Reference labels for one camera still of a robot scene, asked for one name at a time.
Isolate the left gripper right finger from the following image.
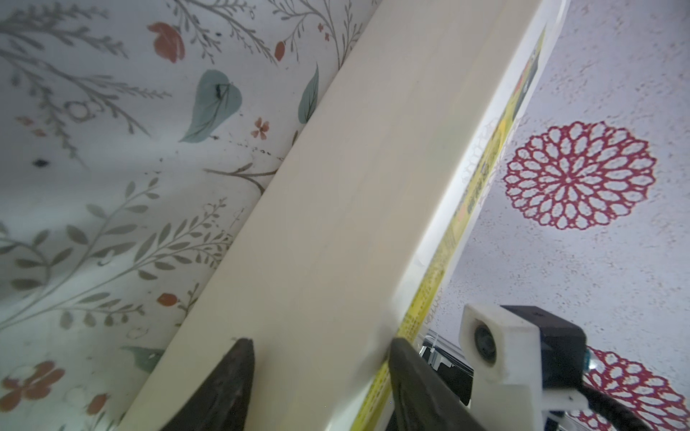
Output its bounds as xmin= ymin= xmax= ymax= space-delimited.
xmin=387 ymin=338 xmax=483 ymax=431

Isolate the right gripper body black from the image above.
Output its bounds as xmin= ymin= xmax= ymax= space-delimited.
xmin=420 ymin=330 xmax=474 ymax=407

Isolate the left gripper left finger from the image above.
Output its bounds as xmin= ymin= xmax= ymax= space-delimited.
xmin=162 ymin=338 xmax=255 ymax=431

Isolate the cream dispenser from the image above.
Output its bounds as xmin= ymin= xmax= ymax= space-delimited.
xmin=121 ymin=1 xmax=569 ymax=430

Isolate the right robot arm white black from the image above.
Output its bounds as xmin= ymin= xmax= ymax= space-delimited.
xmin=420 ymin=330 xmax=652 ymax=430

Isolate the floral table mat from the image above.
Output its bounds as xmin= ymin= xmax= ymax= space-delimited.
xmin=1 ymin=1 xmax=377 ymax=430

